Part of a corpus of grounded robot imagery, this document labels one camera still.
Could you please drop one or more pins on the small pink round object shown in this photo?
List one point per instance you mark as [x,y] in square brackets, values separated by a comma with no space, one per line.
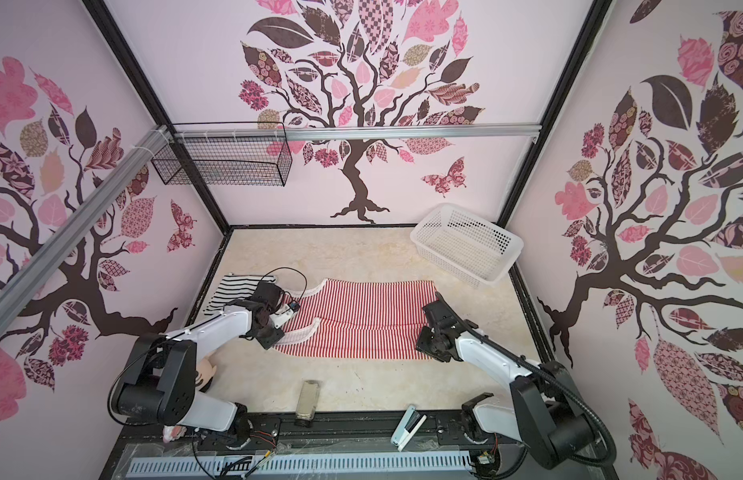
[173,433]

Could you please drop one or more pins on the silver aluminium rail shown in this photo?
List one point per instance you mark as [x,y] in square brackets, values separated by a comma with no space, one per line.
[22,287]
[359,132]

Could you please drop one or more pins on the white green handheld device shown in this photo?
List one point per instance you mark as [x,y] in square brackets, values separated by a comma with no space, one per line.
[409,425]

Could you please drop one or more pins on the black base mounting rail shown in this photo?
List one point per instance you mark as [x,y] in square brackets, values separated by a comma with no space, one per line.
[347,429]

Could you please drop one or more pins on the small tan rectangular device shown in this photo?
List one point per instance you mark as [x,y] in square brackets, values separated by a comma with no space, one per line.
[307,403]

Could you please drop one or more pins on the red white striped tank top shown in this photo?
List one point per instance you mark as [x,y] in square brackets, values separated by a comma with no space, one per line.
[359,320]

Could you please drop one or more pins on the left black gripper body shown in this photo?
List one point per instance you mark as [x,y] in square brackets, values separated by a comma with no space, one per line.
[268,335]

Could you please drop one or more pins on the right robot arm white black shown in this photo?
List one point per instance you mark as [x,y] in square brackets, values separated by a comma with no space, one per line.
[543,417]

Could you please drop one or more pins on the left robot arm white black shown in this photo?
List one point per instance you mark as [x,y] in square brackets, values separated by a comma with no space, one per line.
[158,383]

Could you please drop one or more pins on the cartoon face plush toy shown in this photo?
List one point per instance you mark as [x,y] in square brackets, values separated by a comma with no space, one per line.
[206,372]

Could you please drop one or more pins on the white slotted cable duct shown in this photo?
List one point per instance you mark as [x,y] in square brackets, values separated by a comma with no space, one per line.
[301,465]

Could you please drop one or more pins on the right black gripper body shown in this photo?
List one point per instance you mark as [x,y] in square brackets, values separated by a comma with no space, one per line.
[427,341]

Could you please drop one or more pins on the black white striped tank top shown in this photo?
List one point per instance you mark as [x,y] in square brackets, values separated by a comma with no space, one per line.
[233,287]

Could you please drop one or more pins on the silver aluminium rail back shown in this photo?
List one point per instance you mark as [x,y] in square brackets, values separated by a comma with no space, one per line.
[359,132]

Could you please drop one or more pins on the black wire mesh basket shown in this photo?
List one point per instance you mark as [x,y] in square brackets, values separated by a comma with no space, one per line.
[249,153]

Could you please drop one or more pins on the silver aluminium rail left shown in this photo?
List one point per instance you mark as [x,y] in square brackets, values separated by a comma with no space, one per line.
[22,287]

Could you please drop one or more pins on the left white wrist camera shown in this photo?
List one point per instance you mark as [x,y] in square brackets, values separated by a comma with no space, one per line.
[285,314]

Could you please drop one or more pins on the white plastic laundry basket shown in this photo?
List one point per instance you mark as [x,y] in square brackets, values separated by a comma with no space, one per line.
[469,247]

